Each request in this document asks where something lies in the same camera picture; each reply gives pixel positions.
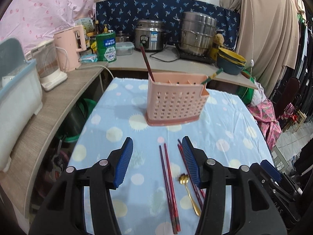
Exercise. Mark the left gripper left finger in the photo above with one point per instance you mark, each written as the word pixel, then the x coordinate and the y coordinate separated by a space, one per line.
pixel 106 175

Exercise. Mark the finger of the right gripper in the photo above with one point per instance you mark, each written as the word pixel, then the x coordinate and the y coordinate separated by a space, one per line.
pixel 271 170
pixel 289 185

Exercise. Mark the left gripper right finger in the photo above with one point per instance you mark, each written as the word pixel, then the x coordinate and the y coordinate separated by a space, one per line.
pixel 208 174

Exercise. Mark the gold flower spoon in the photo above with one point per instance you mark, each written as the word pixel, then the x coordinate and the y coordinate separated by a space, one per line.
pixel 184 179

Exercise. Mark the red dotted chopstick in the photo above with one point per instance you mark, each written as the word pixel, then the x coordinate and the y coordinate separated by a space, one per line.
pixel 173 196

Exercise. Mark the maroon dotted chopstick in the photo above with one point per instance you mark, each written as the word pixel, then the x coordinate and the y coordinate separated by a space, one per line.
pixel 173 222

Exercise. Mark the bright red chopstick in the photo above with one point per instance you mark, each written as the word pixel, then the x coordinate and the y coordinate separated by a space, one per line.
pixel 192 168

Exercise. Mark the dark red chopstick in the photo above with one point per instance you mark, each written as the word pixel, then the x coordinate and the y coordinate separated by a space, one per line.
pixel 146 62

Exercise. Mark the pink patterned fabric pile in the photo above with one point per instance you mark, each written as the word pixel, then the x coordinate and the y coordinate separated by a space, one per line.
pixel 264 114

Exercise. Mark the green plastic basin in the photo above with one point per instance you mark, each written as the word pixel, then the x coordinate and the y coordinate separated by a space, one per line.
pixel 246 94

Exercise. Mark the pink perforated utensil holder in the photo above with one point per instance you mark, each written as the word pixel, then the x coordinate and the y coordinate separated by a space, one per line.
pixel 175 98

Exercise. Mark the yellow and teal bowls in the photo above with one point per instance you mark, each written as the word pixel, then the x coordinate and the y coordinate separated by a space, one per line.
pixel 231 62

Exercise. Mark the tissue packet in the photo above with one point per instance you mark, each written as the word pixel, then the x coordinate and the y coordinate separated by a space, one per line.
pixel 90 58

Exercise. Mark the white plastic storage box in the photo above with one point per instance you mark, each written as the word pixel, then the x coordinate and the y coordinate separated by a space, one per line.
pixel 21 96

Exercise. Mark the pink electric kettle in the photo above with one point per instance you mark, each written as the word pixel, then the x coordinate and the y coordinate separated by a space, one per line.
pixel 70 43

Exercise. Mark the black induction cooker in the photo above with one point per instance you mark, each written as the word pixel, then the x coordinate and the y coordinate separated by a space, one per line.
pixel 200 59

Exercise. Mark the beige hanging cloth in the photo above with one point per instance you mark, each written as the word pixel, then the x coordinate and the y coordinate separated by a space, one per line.
pixel 268 36

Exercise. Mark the clear lidded food container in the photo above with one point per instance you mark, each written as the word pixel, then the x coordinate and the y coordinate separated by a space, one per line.
pixel 124 48

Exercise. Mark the green milk powder can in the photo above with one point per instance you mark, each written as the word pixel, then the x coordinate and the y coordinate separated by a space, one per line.
pixel 106 46

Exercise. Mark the white blender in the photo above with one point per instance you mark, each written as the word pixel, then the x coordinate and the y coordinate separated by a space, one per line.
pixel 48 67

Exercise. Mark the small glass lidded pot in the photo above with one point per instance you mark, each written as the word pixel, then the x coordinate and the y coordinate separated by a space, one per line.
pixel 122 37

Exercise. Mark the stacked steel steamer pot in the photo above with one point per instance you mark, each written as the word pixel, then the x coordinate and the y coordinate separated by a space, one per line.
pixel 198 33

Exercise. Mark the steel rice cooker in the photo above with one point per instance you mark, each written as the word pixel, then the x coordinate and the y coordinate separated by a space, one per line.
pixel 150 34

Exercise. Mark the navy floral backsplash cloth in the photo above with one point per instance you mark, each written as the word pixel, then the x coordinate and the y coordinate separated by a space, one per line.
pixel 122 15

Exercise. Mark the pink floral curtain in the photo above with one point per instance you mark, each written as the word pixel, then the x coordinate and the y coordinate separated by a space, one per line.
pixel 35 21

